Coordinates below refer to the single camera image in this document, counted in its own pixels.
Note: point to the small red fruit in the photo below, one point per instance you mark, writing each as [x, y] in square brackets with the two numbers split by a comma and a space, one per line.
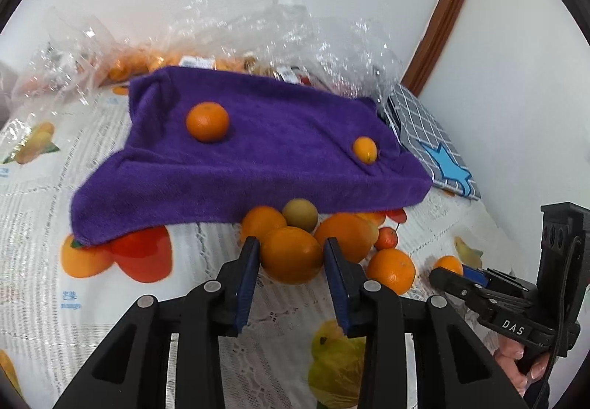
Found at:
[385, 238]

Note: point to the brownish green round fruit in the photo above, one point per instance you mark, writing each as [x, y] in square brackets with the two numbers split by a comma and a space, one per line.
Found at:
[300, 214]

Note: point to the small orange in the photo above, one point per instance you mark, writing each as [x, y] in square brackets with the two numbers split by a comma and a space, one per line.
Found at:
[364, 150]
[448, 264]

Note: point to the pile of bagged oranges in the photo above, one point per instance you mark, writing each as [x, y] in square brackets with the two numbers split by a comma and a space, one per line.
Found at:
[120, 70]

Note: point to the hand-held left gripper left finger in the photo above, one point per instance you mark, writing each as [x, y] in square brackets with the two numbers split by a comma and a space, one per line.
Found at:
[244, 287]

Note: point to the brown wooden door frame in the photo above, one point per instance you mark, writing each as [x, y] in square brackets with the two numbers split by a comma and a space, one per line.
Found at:
[442, 17]

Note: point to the purple towel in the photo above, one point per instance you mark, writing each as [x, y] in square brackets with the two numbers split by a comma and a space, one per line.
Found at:
[276, 151]

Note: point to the fruit-print white tablecloth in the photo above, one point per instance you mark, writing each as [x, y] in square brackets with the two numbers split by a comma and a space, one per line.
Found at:
[207, 245]

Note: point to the grey checked cushion blue star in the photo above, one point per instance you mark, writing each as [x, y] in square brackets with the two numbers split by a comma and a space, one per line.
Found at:
[415, 123]

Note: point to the large orange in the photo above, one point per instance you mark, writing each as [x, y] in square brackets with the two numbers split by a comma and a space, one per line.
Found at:
[291, 256]

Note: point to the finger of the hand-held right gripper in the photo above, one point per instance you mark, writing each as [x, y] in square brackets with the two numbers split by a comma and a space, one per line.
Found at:
[454, 284]
[472, 273]

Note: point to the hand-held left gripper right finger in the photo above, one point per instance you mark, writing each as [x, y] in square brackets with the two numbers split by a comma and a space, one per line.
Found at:
[336, 287]

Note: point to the pile of bagged red fruits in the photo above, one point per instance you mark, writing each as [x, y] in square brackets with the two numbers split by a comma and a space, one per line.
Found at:
[305, 80]

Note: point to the person's right hand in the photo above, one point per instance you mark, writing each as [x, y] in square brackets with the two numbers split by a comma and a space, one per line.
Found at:
[510, 351]

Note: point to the clear plastic bag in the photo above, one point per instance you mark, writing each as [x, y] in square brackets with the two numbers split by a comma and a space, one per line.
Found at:
[60, 54]
[207, 35]
[345, 54]

